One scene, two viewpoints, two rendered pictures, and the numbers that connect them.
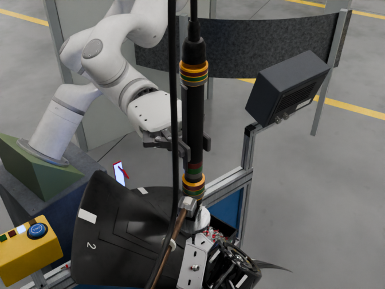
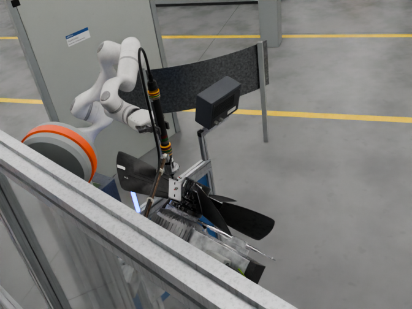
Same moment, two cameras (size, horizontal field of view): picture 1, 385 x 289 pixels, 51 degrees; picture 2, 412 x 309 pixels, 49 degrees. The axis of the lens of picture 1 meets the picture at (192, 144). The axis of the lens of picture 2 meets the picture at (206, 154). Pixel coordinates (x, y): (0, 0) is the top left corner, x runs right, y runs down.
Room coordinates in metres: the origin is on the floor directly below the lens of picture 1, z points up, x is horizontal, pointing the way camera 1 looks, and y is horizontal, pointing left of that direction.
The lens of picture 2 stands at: (-0.96, 0.00, 2.39)
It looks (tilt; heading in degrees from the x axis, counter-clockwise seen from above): 35 degrees down; 354
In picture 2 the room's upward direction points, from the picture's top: 9 degrees counter-clockwise
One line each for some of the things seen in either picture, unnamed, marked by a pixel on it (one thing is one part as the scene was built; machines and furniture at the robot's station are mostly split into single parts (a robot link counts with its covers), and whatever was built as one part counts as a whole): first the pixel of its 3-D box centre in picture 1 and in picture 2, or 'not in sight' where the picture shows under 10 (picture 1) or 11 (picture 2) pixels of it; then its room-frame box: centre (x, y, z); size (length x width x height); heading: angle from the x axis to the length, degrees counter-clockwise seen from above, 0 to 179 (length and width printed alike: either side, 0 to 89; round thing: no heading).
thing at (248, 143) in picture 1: (248, 148); (203, 145); (1.15, -0.21, 0.96); 0.03 x 0.03 x 0.20; 37
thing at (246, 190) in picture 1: (237, 240); (214, 217); (1.15, -0.21, 0.39); 0.04 x 0.04 x 0.78; 37
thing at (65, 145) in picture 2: not in sight; (57, 159); (-0.14, 0.22, 1.88); 0.17 x 0.15 x 0.16; 37
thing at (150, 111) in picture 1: (158, 115); (142, 119); (0.63, 0.06, 1.50); 0.11 x 0.10 x 0.07; 37
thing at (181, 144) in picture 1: (172, 148); (152, 130); (0.53, 0.04, 1.50); 0.07 x 0.03 x 0.03; 37
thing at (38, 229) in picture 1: (36, 230); not in sight; (0.68, 0.41, 1.08); 0.04 x 0.04 x 0.02
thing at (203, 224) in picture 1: (192, 208); (168, 161); (0.53, 0.00, 1.34); 0.09 x 0.07 x 0.10; 162
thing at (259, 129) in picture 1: (270, 120); (213, 124); (1.21, -0.29, 1.04); 0.24 x 0.03 x 0.03; 127
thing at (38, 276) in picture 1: (35, 271); not in sight; (0.65, 0.45, 0.92); 0.03 x 0.03 x 0.12; 37
